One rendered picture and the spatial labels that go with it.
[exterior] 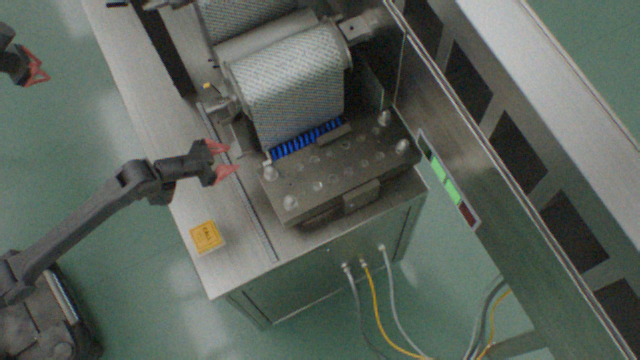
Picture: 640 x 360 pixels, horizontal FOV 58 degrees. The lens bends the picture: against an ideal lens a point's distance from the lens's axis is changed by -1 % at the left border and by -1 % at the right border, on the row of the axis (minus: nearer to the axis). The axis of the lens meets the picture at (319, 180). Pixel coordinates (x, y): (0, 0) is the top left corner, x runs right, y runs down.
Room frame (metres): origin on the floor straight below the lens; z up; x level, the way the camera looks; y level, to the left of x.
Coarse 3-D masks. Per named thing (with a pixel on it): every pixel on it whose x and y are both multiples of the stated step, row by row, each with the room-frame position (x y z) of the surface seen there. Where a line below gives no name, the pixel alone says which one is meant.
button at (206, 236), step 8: (208, 224) 0.49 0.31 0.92; (192, 232) 0.47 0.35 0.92; (200, 232) 0.47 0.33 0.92; (208, 232) 0.47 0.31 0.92; (216, 232) 0.47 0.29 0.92; (192, 240) 0.45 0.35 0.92; (200, 240) 0.45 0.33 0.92; (208, 240) 0.45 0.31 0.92; (216, 240) 0.44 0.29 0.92; (200, 248) 0.43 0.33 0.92; (208, 248) 0.43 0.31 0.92
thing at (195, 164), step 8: (192, 144) 0.63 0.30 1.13; (192, 152) 0.62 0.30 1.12; (200, 152) 0.60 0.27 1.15; (184, 160) 0.57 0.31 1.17; (192, 160) 0.58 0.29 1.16; (200, 160) 0.58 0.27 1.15; (184, 168) 0.56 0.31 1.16; (192, 168) 0.56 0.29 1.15; (200, 168) 0.56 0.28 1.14; (208, 168) 0.56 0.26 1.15; (184, 176) 0.54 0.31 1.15; (192, 176) 0.55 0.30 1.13; (200, 176) 0.56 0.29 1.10; (208, 176) 0.54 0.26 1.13; (208, 184) 0.53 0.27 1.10
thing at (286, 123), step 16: (320, 96) 0.70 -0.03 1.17; (336, 96) 0.71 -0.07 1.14; (272, 112) 0.65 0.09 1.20; (288, 112) 0.67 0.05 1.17; (304, 112) 0.68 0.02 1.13; (320, 112) 0.69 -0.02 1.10; (336, 112) 0.71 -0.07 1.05; (256, 128) 0.64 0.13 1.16; (272, 128) 0.65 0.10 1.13; (288, 128) 0.66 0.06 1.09; (304, 128) 0.68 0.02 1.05; (272, 144) 0.64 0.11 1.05
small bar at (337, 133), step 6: (342, 126) 0.67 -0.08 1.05; (348, 126) 0.67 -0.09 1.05; (330, 132) 0.66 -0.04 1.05; (336, 132) 0.66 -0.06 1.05; (342, 132) 0.65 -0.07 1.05; (348, 132) 0.65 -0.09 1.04; (318, 138) 0.65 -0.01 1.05; (324, 138) 0.64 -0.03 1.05; (330, 138) 0.64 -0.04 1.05; (336, 138) 0.64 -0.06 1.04; (318, 144) 0.63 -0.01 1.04; (324, 144) 0.63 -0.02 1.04
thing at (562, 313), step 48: (336, 0) 0.95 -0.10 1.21; (384, 0) 0.75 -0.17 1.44; (384, 48) 0.73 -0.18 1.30; (432, 96) 0.55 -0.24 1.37; (432, 144) 0.51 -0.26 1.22; (480, 144) 0.41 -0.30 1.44; (480, 192) 0.36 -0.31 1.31; (480, 240) 0.30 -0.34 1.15; (528, 240) 0.24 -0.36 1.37; (528, 288) 0.17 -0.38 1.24; (576, 288) 0.13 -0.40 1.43; (576, 336) 0.07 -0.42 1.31
